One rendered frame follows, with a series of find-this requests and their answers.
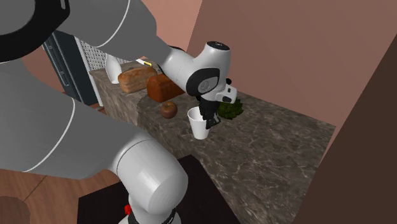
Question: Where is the white cup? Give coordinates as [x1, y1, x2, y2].
[186, 106, 211, 141]

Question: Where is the green leafy lettuce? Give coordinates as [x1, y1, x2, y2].
[216, 97, 244, 121]

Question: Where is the red-brown apple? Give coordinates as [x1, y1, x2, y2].
[160, 101, 179, 120]

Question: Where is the dark brown bread loaf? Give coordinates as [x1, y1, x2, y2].
[146, 73, 186, 104]

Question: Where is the light brown bread loaf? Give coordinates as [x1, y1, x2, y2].
[117, 65, 158, 94]

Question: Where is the dark robot stand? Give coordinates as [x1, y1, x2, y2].
[76, 155, 241, 224]

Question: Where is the white vase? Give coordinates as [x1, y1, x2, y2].
[105, 53, 123, 85]

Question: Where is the white mesh panel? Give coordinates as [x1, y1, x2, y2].
[74, 36, 137, 108]

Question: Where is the dark tall cabinet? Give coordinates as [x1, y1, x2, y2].
[41, 30, 100, 106]

